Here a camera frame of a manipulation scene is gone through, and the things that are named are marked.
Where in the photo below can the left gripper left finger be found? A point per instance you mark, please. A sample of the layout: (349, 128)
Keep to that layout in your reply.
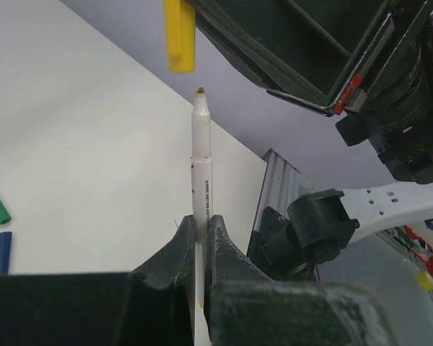
(151, 305)

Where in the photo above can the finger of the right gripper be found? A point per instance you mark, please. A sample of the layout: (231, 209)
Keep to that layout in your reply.
(301, 51)

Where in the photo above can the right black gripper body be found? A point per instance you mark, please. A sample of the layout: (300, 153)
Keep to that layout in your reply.
(392, 107)

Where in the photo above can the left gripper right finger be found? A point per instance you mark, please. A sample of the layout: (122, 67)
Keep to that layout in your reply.
(246, 307)

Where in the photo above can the yellow pen cap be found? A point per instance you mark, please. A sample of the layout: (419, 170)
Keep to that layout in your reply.
(180, 28)

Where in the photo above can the yellow-end white marker pen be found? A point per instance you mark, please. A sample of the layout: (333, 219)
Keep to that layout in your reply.
(201, 183)

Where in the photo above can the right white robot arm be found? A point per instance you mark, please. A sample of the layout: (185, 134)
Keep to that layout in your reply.
(368, 62)

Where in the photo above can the blue pen cap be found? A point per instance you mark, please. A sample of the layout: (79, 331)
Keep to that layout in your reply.
(5, 251)

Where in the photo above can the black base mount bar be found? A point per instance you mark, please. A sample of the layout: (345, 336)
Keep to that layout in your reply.
(274, 250)

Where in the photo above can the aluminium frame rail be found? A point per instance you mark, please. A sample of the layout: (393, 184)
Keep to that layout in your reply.
(282, 185)

